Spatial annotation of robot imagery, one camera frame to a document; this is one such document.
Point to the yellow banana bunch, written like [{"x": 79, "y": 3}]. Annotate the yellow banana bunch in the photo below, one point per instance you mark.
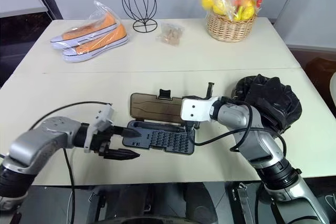
[{"x": 246, "y": 12}]

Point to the black fabric hat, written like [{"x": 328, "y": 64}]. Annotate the black fabric hat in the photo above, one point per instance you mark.
[{"x": 273, "y": 95}]

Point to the clear bag of tan blocks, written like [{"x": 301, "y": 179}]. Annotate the clear bag of tan blocks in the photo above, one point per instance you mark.
[{"x": 170, "y": 35}]

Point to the metal table leg bracket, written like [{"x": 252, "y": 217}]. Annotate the metal table leg bracket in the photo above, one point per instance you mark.
[
  {"x": 95, "y": 208},
  {"x": 242, "y": 203}
]

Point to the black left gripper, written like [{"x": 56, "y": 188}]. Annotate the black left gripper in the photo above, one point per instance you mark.
[{"x": 103, "y": 140}]

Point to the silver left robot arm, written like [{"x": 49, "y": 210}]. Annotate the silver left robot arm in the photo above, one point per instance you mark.
[{"x": 39, "y": 134}]

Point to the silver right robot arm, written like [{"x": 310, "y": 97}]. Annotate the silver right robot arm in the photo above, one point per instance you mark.
[{"x": 262, "y": 140}]

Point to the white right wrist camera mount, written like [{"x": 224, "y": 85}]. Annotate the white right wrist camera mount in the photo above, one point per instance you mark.
[{"x": 199, "y": 110}]

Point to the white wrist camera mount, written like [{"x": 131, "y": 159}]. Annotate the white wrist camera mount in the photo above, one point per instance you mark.
[
  {"x": 101, "y": 117},
  {"x": 199, "y": 110}
]

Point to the red orange apple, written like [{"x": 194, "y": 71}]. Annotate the red orange apple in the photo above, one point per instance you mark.
[{"x": 245, "y": 0}]

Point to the clear plastic shoe bag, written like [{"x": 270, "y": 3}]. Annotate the clear plastic shoe bag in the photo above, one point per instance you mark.
[{"x": 105, "y": 11}]

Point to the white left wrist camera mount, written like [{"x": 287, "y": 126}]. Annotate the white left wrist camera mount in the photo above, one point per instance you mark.
[{"x": 101, "y": 117}]

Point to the dark brown seat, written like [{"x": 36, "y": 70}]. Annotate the dark brown seat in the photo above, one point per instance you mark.
[{"x": 320, "y": 74}]

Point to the black screwdriver bit case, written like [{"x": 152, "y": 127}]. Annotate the black screwdriver bit case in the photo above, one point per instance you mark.
[{"x": 157, "y": 108}]

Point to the orange canvas sneaker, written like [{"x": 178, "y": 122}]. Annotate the orange canvas sneaker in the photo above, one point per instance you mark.
[
  {"x": 102, "y": 44},
  {"x": 86, "y": 31}
]

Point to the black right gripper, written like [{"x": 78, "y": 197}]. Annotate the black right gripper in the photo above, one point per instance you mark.
[{"x": 193, "y": 125}]

